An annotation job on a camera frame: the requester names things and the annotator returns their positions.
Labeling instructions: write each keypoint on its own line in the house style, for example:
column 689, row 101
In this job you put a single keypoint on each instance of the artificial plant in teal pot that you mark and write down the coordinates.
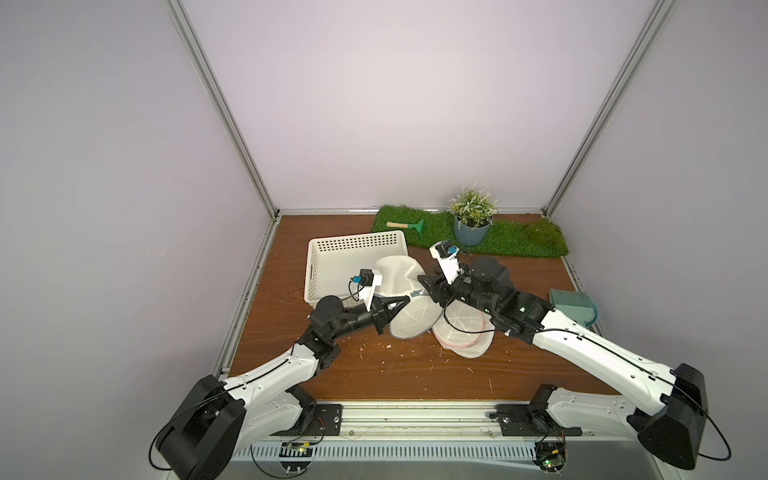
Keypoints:
column 473, row 210

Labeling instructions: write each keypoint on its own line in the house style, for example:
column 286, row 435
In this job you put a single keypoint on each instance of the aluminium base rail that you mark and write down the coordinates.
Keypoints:
column 488, row 431

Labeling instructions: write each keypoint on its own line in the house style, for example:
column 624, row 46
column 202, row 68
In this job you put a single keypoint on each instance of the white perforated plastic basket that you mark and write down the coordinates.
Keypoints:
column 332, row 261

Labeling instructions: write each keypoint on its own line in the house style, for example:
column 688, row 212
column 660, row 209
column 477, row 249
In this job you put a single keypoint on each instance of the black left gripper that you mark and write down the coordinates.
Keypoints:
column 379, row 318

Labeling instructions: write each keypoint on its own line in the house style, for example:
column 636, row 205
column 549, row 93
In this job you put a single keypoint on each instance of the green rake with wooden handle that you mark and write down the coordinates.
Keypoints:
column 417, row 227

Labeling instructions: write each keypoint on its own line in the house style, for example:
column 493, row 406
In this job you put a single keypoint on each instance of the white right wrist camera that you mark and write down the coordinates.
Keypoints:
column 445, row 253

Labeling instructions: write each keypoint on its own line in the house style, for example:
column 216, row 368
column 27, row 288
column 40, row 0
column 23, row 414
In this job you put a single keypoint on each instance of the teal plastic dustpan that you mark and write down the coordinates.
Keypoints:
column 577, row 305

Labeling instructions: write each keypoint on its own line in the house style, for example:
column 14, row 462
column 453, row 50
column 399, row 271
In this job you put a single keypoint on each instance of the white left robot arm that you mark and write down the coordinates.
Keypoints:
column 258, row 384

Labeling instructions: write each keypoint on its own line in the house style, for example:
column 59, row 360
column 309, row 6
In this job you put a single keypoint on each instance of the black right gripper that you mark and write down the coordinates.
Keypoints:
column 450, row 289

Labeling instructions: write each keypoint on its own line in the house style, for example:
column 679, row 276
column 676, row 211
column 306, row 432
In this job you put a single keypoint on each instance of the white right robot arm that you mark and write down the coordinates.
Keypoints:
column 664, row 408

